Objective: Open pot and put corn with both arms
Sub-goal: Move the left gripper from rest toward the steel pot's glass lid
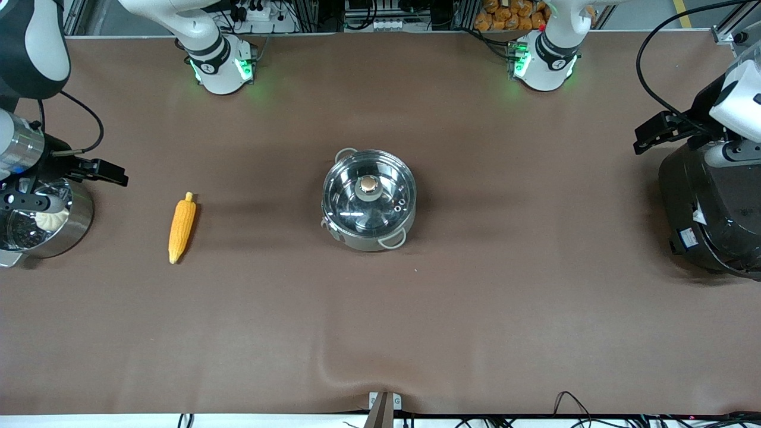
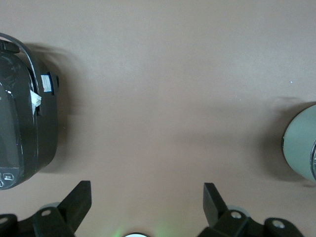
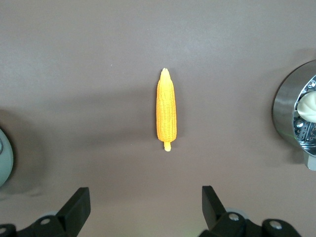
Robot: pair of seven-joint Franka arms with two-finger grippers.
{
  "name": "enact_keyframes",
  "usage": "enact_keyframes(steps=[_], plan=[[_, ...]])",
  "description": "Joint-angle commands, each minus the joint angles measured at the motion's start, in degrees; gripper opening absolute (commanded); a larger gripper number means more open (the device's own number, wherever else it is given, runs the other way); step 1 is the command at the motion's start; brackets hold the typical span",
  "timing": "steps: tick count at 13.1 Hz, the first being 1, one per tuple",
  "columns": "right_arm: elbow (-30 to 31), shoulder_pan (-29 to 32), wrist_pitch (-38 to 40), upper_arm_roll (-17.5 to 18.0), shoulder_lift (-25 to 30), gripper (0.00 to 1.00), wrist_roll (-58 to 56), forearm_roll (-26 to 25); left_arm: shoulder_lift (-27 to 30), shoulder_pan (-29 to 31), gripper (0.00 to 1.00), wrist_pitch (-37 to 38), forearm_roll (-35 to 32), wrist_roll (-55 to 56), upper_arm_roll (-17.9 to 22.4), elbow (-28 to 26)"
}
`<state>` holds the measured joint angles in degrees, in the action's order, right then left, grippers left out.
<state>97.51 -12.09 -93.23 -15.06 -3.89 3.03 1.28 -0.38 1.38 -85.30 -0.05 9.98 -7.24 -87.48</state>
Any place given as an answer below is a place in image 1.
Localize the yellow corn cob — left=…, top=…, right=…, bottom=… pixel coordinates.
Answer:
left=168, top=191, right=197, bottom=265

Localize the steel steamer pot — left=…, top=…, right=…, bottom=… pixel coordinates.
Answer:
left=0, top=178, right=95, bottom=268

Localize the glass pot lid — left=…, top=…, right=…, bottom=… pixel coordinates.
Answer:
left=323, top=152, right=416, bottom=240

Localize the white power strip with plugs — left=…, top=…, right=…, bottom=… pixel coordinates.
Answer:
left=237, top=2, right=272, bottom=22

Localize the silver table edge bracket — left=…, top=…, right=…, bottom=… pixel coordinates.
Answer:
left=364, top=391, right=402, bottom=428

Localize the brown table cloth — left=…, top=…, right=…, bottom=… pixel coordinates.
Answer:
left=0, top=30, right=761, bottom=416

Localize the bag of orange items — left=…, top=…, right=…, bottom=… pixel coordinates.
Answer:
left=474, top=0, right=549, bottom=32

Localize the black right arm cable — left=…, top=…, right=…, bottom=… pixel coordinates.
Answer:
left=37, top=89, right=105, bottom=156

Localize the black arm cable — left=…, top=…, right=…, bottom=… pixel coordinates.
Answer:
left=636, top=0, right=761, bottom=143
left=37, top=89, right=105, bottom=156

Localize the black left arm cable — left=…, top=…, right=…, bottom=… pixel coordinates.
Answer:
left=636, top=0, right=761, bottom=143

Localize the black rice cooker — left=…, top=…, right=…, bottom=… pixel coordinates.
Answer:
left=658, top=140, right=761, bottom=280

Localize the aluminium frame profile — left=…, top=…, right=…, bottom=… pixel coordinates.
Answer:
left=62, top=0, right=90, bottom=36
left=712, top=0, right=761, bottom=43

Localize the white steamed bun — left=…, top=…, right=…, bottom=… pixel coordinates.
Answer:
left=34, top=209, right=65, bottom=234

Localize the long white power strip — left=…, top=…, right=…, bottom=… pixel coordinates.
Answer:
left=356, top=20, right=412, bottom=32

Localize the looped black cable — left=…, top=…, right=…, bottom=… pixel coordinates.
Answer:
left=553, top=391, right=596, bottom=428

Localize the stainless steel pot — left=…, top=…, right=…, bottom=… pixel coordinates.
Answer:
left=321, top=149, right=417, bottom=253

